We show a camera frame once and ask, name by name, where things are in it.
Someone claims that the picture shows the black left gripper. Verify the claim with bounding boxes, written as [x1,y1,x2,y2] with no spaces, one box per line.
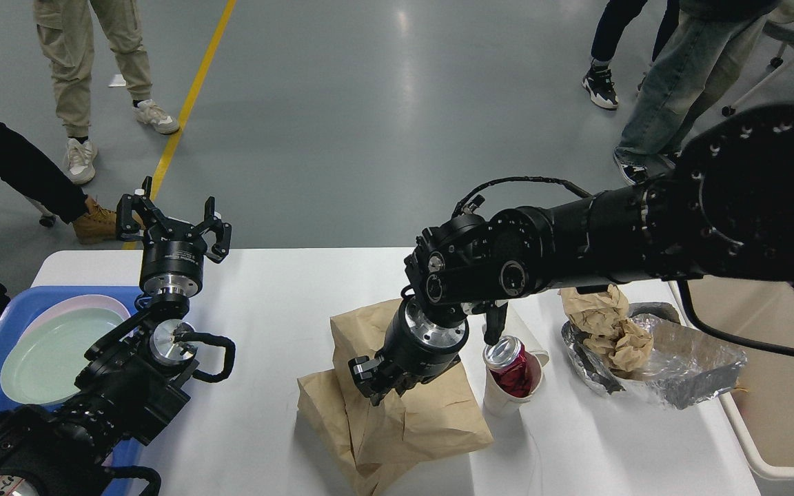
[114,176,232,298]

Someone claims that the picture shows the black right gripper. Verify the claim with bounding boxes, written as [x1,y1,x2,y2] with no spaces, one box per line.
[349,296,469,407]

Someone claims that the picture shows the brown paper bag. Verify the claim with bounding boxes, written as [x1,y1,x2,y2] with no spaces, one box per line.
[330,299,493,464]
[297,370,416,495]

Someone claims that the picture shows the green plate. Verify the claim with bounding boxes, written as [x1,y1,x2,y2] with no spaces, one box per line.
[0,308,125,406]

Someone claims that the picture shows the brown paper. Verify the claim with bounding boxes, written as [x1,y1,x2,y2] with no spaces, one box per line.
[582,318,653,373]
[558,285,629,341]

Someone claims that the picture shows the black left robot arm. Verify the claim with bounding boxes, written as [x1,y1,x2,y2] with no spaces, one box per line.
[0,178,236,495]

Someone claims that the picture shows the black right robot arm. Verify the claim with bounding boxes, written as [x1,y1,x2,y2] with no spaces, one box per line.
[349,101,794,405]

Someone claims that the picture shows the pink plate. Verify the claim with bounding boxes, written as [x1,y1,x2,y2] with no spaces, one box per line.
[26,294,130,332]

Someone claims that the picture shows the white paper cup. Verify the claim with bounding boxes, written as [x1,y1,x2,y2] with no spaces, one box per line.
[483,349,549,417]
[503,307,549,368]

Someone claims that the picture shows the crushed red soda can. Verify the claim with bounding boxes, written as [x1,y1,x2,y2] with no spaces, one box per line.
[483,335,533,398]

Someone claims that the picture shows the white paper scrap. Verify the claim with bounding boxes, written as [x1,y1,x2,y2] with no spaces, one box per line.
[108,73,127,87]

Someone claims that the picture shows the seated person tan boots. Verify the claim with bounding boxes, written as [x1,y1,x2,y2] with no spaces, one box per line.
[0,122,119,317]

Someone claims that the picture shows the person in beige trousers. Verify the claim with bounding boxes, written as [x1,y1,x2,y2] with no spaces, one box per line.
[32,0,181,186]

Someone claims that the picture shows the blue plastic tray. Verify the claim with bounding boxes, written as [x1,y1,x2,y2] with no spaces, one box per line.
[0,287,139,495]

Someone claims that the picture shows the grey crumpled wrapper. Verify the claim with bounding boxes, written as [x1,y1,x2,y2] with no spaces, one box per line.
[628,302,682,324]

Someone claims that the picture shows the clear plastic wrapper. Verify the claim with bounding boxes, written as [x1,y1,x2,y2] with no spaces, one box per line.
[562,313,747,409]

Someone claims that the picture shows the person in black trousers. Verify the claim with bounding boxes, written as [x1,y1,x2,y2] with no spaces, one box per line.
[582,1,680,111]

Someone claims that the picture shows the beige plastic bin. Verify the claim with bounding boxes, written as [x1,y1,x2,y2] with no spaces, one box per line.
[689,277,794,494]

